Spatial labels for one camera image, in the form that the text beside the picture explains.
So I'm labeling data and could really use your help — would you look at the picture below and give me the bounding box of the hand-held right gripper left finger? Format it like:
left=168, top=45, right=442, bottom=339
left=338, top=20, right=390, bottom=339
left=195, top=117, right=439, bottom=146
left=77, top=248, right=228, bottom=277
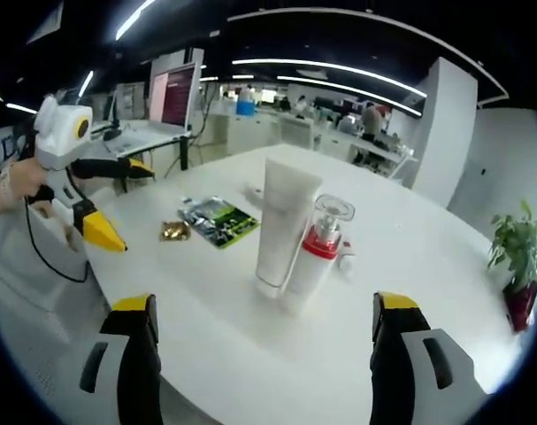
left=50, top=293, right=163, bottom=425

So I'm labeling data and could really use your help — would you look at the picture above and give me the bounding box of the black pole stand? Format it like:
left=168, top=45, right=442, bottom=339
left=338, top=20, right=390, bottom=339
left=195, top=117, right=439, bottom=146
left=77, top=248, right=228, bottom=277
left=102, top=94, right=124, bottom=142

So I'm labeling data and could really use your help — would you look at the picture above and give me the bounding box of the green black skincare sachet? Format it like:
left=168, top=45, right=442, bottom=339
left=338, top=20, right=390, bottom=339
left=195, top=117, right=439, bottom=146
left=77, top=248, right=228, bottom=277
left=200, top=203, right=263, bottom=251

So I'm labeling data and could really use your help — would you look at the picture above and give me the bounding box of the row of white office desks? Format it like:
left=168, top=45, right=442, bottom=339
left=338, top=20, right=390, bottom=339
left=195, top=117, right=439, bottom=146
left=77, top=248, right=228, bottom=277
left=201, top=105, right=419, bottom=178

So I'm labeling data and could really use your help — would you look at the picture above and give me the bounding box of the person's left hand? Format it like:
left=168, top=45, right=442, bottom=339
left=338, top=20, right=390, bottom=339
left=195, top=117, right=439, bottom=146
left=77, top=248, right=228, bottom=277
left=10, top=158, right=53, bottom=208

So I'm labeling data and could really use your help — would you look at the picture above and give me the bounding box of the white skincare bottle red collar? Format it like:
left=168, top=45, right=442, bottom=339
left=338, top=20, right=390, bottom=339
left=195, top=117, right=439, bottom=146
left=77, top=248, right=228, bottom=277
left=280, top=193, right=356, bottom=316

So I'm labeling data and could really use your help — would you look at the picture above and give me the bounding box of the background white mesh chair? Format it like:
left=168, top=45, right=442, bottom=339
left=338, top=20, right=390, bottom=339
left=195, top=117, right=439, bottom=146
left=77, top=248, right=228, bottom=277
left=278, top=115, right=316, bottom=150

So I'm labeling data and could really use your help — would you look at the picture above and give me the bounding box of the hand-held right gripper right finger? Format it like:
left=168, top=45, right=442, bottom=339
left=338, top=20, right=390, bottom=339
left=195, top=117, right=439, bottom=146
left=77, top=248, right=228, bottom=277
left=368, top=290, right=490, bottom=425

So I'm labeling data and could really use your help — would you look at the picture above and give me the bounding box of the long ceiling light strip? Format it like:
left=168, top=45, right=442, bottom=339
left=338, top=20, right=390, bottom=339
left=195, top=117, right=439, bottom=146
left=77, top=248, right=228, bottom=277
left=275, top=75, right=425, bottom=117
left=231, top=58, right=429, bottom=97

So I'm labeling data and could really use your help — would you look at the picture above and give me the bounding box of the gold foil skincare sachet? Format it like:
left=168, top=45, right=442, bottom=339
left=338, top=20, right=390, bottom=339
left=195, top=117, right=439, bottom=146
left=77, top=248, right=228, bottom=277
left=157, top=220, right=194, bottom=243

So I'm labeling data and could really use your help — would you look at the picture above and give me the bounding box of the white skincare tube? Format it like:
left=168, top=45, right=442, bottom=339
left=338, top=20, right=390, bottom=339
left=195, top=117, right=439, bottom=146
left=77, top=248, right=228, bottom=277
left=255, top=156, right=325, bottom=299

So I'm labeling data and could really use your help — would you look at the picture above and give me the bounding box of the green potted plant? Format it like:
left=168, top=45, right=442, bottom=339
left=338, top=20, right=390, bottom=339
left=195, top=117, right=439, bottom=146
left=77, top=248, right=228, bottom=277
left=487, top=200, right=537, bottom=290

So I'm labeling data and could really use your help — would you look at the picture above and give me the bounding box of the white mesh office chair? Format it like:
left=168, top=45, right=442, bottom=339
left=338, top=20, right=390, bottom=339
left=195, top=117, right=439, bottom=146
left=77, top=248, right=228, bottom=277
left=0, top=185, right=119, bottom=425

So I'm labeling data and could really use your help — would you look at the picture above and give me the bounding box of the small white skincare spray bottle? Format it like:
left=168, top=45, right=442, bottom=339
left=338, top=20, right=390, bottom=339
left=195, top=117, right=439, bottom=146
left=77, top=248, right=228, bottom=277
left=243, top=182, right=267, bottom=207
left=337, top=241, right=358, bottom=281

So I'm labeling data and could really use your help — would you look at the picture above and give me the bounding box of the white wristwatch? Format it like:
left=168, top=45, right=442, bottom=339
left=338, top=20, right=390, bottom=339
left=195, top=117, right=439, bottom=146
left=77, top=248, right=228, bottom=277
left=0, top=166, right=15, bottom=207

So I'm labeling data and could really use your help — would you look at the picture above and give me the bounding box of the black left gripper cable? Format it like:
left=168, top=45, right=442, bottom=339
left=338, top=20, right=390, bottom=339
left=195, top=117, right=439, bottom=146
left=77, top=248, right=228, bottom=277
left=23, top=197, right=93, bottom=283

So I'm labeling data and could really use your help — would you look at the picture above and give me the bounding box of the silver blue skincare sachet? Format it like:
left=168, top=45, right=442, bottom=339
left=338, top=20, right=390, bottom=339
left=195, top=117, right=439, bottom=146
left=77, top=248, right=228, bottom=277
left=176, top=195, right=227, bottom=232

